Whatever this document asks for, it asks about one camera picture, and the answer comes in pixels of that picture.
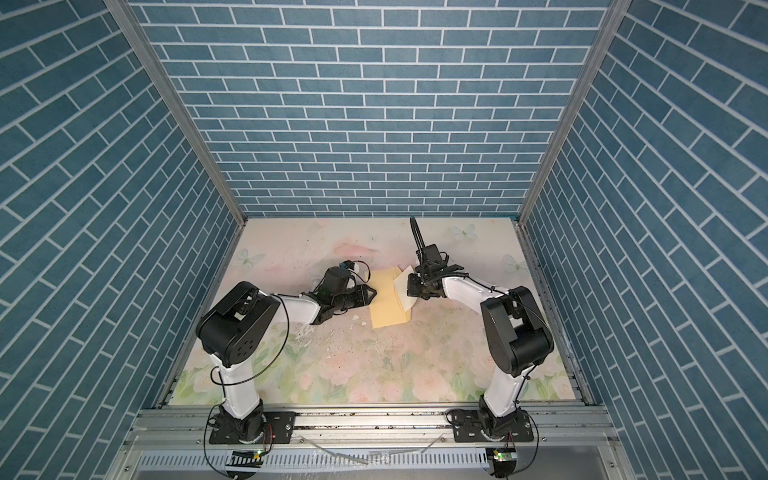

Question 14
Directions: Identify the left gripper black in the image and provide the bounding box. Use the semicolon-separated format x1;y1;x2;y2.
331;282;379;312

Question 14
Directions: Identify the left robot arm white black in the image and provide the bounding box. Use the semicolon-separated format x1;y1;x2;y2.
196;262;377;444

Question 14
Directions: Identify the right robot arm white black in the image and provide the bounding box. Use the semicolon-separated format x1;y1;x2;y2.
407;236;555;438

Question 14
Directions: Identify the right controller board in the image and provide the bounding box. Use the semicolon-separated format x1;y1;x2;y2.
492;448;518;463

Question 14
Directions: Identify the controller board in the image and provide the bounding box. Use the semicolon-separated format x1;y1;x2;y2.
492;448;518;463
226;450;265;470

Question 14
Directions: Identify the left controller board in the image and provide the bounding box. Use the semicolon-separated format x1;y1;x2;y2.
226;450;265;470

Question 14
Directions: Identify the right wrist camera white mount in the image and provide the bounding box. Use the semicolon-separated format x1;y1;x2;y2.
417;244;448;272

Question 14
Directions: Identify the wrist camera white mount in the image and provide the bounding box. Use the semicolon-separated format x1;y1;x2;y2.
417;244;448;272
339;260;360;273

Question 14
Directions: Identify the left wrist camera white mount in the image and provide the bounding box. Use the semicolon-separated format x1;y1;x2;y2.
339;260;360;273

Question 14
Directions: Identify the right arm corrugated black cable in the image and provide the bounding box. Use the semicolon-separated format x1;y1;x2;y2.
409;216;428;259

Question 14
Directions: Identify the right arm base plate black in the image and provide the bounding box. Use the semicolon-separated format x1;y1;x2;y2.
445;409;534;443

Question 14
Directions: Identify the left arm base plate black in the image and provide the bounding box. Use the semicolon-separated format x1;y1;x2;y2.
207;408;297;446

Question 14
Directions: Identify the white slotted cable duct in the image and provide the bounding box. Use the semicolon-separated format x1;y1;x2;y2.
136;448;489;473

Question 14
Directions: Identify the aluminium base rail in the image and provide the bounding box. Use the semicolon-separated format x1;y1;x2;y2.
123;402;619;450

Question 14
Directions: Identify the right aluminium corner post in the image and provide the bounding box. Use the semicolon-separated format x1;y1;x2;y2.
518;0;631;225

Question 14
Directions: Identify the aluminium corner post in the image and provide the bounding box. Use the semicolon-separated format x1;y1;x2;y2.
518;0;631;225
104;0;247;227

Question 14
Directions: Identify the left aluminium corner post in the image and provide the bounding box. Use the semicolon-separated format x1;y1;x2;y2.
104;0;247;227

